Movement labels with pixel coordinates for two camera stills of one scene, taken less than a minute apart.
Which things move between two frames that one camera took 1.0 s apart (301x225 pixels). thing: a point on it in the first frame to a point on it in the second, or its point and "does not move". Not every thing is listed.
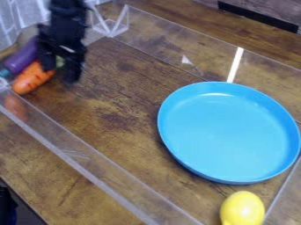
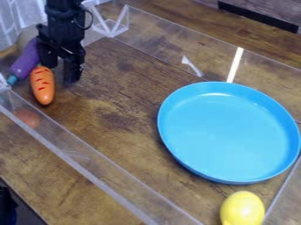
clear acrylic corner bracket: x=107 y=25 does not move
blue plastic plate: x=230 y=132 does not move
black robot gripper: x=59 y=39 does not move
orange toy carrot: x=33 y=75 to x=43 y=80
